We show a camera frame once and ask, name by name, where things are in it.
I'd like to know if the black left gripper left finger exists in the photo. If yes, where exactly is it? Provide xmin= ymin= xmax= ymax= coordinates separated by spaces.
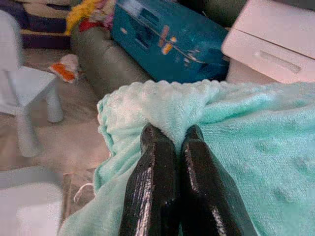
xmin=119 ymin=122 xmax=182 ymax=236

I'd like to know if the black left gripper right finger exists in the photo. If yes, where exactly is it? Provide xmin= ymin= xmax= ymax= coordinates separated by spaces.
xmin=179 ymin=124 xmax=259 ymax=236

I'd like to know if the aqua fleece pillow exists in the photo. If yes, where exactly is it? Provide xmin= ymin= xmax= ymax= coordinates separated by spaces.
xmin=58 ymin=80 xmax=315 ymax=236

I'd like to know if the orange white floor item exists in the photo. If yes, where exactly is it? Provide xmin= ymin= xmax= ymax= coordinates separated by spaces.
xmin=50 ymin=54 xmax=80 ymax=84

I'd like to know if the blue suitcase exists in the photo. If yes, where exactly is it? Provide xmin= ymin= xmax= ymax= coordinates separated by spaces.
xmin=111 ymin=0 xmax=230 ymax=85

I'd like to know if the white box appliance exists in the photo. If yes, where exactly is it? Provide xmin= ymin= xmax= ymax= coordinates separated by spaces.
xmin=220 ymin=0 xmax=315 ymax=86

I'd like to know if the pile of colourful clothes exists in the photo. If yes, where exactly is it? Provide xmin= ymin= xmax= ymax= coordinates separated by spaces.
xmin=64 ymin=0 xmax=119 ymax=35

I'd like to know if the dark purple furniture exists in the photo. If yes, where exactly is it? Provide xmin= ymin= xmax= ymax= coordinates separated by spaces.
xmin=0 ymin=0 xmax=76 ymax=50

